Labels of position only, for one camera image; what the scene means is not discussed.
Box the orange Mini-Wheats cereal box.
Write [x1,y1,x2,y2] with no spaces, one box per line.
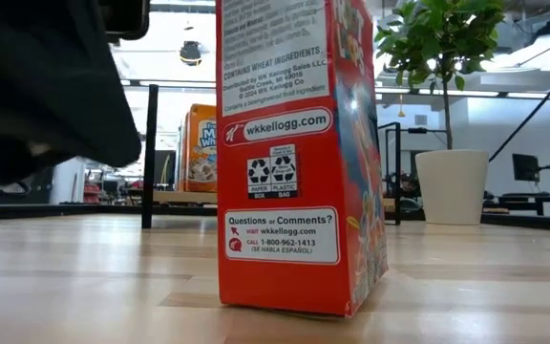
[178,103,219,193]

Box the red Froot Loops cereal box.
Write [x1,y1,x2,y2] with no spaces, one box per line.
[215,0,391,317]

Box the black dome ceiling fixture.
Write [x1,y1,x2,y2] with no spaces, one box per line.
[179,40,203,67]

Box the white plant pot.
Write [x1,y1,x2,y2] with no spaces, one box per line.
[414,148,490,226]

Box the green leafy plant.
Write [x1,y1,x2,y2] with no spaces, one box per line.
[374,0,505,150]

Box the black monitor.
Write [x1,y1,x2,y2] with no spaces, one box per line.
[512,152,541,183]

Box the black desk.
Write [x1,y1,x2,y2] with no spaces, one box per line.
[482,190,550,216]

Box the thin black cable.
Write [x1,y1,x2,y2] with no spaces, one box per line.
[488,55,550,162]

